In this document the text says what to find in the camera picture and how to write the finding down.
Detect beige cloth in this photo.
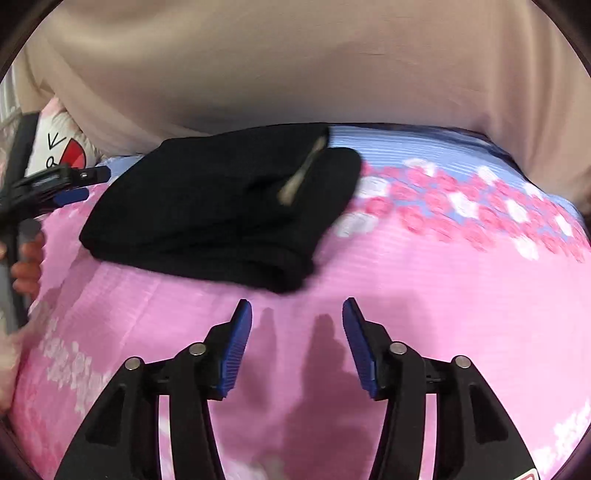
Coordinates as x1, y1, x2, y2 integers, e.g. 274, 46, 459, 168
14, 0, 591, 206

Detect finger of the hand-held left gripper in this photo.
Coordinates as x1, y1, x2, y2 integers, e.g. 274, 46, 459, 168
28, 187, 89, 216
18, 166, 112, 195

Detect person's left forearm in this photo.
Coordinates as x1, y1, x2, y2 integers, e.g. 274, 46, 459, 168
0, 325, 25, 411

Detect person's left hand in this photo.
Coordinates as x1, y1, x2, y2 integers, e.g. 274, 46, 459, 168
0, 230, 47, 297

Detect white cartoon face pillow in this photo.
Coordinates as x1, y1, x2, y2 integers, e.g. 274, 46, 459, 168
28, 97, 100, 175

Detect black pants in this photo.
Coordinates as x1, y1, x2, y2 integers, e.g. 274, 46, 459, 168
79, 122, 363, 295

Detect pink blue floral blanket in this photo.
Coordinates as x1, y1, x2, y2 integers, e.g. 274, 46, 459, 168
9, 124, 591, 480

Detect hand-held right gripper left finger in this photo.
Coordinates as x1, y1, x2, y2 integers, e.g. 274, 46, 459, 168
54, 299, 253, 480

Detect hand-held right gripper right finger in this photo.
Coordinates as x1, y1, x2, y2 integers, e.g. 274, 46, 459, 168
342, 298, 539, 480

